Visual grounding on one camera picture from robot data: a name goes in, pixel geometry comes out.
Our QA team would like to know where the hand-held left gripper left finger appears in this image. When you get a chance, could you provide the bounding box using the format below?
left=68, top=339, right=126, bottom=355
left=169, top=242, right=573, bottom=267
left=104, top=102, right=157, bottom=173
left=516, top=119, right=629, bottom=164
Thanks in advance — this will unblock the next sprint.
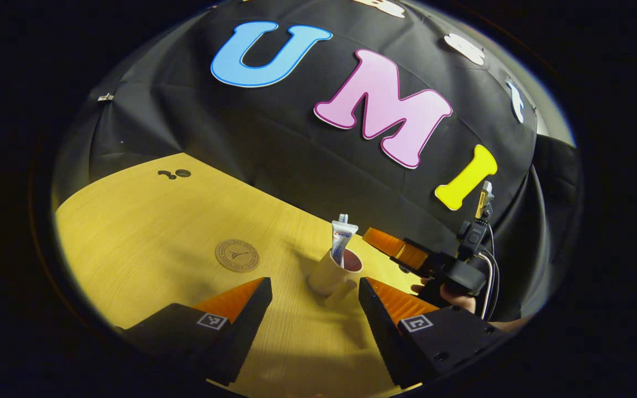
left=114, top=276, right=273, bottom=386

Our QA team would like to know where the beige cup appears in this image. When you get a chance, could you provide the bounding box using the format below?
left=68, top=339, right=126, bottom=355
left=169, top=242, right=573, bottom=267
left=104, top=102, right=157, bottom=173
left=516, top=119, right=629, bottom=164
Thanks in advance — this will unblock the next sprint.
left=307, top=247, right=363, bottom=302

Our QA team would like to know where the white toothpaste tube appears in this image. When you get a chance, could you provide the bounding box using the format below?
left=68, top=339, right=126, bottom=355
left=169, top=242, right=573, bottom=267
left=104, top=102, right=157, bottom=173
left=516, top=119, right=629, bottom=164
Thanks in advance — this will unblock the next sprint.
left=331, top=220, right=359, bottom=268

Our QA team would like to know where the black backdrop cloth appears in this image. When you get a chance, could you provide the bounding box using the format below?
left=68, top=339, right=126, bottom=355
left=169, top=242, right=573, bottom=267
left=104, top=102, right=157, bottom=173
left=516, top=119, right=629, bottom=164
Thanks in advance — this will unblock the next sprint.
left=53, top=0, right=582, bottom=321

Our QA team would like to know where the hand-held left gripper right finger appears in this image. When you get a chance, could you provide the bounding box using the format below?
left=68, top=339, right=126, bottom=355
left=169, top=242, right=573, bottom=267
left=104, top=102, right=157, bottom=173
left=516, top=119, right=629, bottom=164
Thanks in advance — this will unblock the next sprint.
left=358, top=276, right=510, bottom=389

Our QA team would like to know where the round brown coaster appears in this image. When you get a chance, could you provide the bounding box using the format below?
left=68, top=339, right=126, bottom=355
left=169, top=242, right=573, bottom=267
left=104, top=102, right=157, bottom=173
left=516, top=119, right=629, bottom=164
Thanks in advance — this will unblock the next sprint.
left=215, top=239, right=260, bottom=273

